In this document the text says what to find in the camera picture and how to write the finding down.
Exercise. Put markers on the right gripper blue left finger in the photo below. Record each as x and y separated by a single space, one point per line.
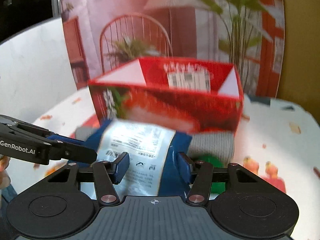
107 174

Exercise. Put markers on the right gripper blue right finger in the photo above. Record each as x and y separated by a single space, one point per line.
197 174

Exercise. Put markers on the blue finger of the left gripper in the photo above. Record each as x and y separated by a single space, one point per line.
70 149

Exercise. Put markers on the grey knit cloth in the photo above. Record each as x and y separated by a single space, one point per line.
212 144

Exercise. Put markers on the blue packaged cloth with label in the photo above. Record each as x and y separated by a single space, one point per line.
143 178

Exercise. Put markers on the printed room backdrop poster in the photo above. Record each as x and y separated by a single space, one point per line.
102 34

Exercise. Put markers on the person left hand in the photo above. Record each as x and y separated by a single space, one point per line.
4 177

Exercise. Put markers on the white board panel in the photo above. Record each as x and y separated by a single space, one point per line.
35 71

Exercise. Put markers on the red strawberry cardboard box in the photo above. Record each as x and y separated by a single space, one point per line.
184 94

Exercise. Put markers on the patterned white tablecloth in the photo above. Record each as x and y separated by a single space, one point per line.
282 133

